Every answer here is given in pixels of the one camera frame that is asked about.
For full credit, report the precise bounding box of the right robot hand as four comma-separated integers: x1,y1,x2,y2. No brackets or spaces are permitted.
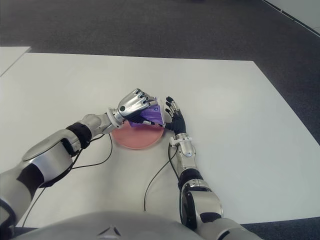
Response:
163,95,187,136

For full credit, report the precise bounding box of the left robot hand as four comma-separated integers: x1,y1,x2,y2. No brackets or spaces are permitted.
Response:
107,87,158,128

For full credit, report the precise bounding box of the purple tissue paper pack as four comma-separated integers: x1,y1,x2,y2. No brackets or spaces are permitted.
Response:
128,96,167,130

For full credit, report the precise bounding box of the pink round plate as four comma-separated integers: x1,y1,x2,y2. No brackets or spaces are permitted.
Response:
111,121,166,150

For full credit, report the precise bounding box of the grey robot torso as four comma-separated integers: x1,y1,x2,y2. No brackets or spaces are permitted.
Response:
12,211,198,240

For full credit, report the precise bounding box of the white side table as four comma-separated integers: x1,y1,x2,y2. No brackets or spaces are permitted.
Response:
0,46,32,77

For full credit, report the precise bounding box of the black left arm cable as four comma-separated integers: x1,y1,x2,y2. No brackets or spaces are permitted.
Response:
22,132,114,227

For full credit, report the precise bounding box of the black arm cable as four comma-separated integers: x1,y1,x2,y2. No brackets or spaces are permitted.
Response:
143,143,181,212
22,132,114,227

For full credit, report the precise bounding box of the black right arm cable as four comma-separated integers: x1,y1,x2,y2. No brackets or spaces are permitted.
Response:
143,143,181,212

